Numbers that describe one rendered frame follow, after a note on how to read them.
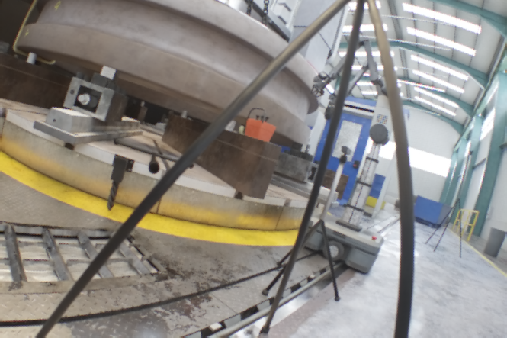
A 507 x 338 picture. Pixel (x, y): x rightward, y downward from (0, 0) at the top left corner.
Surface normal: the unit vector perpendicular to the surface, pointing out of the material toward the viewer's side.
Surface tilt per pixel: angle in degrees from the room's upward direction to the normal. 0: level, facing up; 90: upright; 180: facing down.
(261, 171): 90
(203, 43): 90
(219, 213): 90
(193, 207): 90
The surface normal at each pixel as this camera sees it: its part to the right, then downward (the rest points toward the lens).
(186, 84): 0.41, 0.14
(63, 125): 0.22, 0.07
